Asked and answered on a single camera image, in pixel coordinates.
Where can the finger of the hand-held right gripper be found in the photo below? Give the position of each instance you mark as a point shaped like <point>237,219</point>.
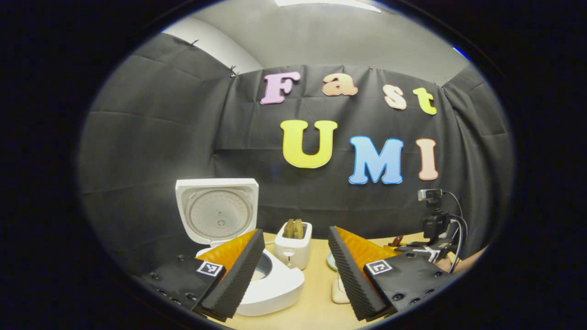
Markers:
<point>426,253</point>

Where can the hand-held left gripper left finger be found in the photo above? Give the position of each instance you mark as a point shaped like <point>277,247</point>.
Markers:
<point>243,279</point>

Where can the white toaster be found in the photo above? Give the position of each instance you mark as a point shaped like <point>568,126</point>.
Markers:
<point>293,252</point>

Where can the brown toast slice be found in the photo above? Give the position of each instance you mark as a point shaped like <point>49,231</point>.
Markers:
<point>299,229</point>
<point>289,228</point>

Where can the pale green plate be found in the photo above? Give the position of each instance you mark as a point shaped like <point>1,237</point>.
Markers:
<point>331,261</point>

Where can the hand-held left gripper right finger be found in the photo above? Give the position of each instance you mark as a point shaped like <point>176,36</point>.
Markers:
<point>348,279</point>

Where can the white rice cooker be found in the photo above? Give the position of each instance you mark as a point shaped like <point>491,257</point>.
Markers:
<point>218,213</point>

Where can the black backdrop cloth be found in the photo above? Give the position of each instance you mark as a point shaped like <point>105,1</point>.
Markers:
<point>160,151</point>

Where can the brown wooden spoon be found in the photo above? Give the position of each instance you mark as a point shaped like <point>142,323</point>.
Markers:
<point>396,241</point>

